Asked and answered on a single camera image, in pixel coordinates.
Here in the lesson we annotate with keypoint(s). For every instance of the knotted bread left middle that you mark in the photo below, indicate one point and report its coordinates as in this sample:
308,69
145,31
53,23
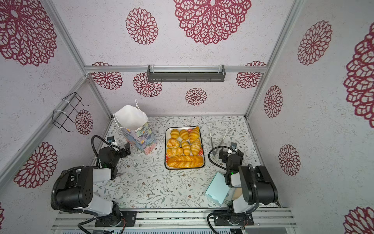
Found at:
173,143

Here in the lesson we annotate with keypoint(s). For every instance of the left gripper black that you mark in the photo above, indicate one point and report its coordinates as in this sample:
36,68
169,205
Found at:
125,150

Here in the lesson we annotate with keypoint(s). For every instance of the small bread roll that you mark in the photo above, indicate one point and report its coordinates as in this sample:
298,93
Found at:
174,133
184,135

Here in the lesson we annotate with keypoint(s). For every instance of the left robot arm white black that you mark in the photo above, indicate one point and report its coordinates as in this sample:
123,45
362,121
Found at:
73,191

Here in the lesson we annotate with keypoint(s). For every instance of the black wall shelf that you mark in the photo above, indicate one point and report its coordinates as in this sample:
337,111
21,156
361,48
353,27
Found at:
188,74

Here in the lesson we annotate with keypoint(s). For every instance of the flaky pastry bread left front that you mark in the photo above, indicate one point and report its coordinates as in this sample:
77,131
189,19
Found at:
172,152

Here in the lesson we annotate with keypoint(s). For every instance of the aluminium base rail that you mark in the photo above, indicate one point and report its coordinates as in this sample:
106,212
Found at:
183,219

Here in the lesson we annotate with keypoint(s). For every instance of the white tray with black rim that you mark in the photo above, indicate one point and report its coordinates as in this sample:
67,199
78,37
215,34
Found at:
167,137

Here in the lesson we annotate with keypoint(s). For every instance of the small bread roll back middle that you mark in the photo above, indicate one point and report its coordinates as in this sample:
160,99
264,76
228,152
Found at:
184,135

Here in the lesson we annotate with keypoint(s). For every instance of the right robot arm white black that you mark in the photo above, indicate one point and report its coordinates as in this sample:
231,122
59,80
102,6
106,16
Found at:
255,182

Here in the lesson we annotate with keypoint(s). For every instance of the floral paper bag white interior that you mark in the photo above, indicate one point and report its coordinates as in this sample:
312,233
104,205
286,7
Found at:
134,124

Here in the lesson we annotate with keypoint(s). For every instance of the croissant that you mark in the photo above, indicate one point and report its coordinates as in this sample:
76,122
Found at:
194,134
196,147

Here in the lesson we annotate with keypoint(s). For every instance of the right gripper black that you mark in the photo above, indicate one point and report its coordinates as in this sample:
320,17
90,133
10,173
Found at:
227,155

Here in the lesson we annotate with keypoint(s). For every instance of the long braided bread loaf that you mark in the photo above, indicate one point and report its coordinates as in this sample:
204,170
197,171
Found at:
185,162

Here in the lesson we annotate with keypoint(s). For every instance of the mint green box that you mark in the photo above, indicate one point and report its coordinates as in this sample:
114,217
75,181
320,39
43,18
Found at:
218,192

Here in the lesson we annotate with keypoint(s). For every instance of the bread roll centre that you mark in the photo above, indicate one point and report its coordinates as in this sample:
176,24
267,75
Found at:
185,145

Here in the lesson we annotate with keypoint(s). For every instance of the small bread roll back left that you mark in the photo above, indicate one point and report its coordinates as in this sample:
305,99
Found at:
174,133

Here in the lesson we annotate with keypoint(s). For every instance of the black wire wall rack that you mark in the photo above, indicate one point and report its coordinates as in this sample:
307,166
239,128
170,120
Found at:
70,106

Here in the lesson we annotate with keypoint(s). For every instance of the metal tongs with white tips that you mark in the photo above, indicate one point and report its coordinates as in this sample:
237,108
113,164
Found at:
217,137

